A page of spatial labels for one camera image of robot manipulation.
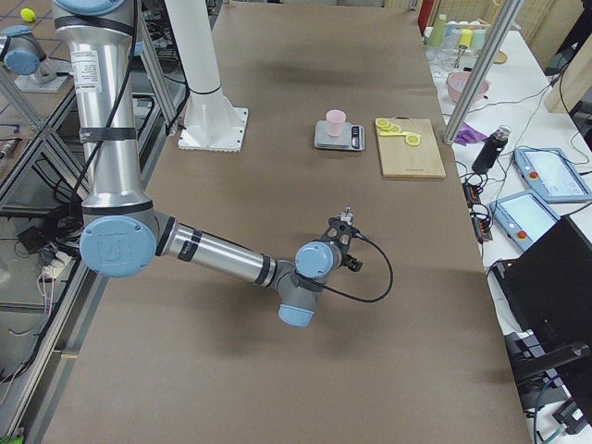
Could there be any black power strip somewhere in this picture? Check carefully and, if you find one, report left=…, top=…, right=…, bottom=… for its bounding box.
left=462, top=181, right=493, bottom=244

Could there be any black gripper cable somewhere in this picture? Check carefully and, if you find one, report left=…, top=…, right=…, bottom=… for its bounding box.
left=295, top=230, right=395, bottom=304

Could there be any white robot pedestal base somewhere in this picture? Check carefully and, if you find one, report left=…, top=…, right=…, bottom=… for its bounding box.
left=166, top=0, right=249, bottom=153

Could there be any lemon slice by knife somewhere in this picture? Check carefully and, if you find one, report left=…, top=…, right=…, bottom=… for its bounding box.
left=404, top=133, right=421, bottom=147

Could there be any far teach pendant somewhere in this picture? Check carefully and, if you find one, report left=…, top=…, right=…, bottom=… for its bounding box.
left=513, top=148, right=591, bottom=204

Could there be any glass sauce dispenser bottle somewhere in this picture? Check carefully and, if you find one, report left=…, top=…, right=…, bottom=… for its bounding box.
left=338, top=206, right=354, bottom=226

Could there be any aluminium frame post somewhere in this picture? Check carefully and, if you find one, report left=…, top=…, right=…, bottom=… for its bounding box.
left=442, top=0, right=524, bottom=145

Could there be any yellow plastic knife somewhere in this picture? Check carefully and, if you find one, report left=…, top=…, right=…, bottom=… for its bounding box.
left=379, top=131, right=421, bottom=139

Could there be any teach pendant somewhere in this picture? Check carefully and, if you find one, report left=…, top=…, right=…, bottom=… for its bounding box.
left=513, top=148, right=591, bottom=204
left=488, top=191, right=561, bottom=252

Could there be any green cup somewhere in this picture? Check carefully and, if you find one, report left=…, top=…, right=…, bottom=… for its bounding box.
left=425, top=14, right=448, bottom=48

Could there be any purple cloth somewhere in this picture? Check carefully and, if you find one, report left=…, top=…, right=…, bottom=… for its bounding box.
left=454, top=122, right=487, bottom=146

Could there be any lemon slice near handle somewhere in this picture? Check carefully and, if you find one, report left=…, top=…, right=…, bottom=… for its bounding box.
left=376, top=118, right=392, bottom=130

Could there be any near teach pendant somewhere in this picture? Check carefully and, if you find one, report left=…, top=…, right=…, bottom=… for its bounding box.
left=488, top=191, right=561, bottom=252

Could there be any black water bottle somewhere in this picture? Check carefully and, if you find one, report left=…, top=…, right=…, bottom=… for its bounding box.
left=472, top=125, right=512, bottom=175

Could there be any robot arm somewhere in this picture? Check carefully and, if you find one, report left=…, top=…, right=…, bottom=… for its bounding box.
left=53, top=1, right=362, bottom=327
left=1, top=25, right=69, bottom=93

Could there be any pink bowl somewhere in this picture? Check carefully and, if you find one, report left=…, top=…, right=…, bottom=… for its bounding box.
left=446, top=71, right=490, bottom=104

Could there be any black computer monitor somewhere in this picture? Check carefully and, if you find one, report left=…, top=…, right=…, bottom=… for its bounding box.
left=493, top=216, right=591, bottom=410

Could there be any pink plastic cup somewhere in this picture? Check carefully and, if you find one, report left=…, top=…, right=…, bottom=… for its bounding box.
left=326, top=109, right=347, bottom=138

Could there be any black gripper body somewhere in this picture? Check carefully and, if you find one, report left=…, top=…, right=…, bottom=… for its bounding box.
left=321, top=216, right=363, bottom=272

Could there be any silver kitchen scale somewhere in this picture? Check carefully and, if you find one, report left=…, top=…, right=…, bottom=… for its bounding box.
left=314, top=120, right=365, bottom=152

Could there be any wooden cutting board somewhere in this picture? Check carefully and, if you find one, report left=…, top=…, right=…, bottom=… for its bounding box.
left=375, top=117, right=446, bottom=179

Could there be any yellow cup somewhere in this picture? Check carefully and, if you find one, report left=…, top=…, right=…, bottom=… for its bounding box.
left=458, top=29, right=473, bottom=50

